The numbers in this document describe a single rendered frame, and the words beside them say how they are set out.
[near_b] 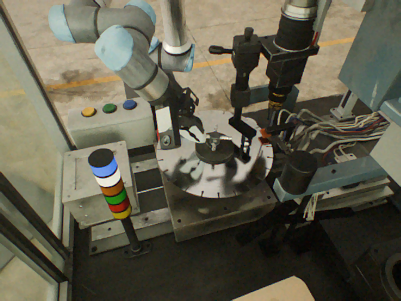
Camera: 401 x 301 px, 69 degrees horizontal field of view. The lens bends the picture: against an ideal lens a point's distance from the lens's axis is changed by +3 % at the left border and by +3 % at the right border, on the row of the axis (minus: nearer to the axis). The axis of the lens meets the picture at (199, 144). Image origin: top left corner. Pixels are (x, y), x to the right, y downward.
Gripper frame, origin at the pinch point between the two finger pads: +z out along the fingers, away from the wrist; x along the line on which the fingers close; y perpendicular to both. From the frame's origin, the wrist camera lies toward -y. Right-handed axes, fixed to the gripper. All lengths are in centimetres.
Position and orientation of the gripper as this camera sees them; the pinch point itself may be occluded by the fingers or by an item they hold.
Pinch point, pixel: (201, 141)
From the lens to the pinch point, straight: 77.2
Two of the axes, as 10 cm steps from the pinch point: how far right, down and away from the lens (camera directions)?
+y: 1.5, -8.5, 5.0
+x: -8.4, 1.6, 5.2
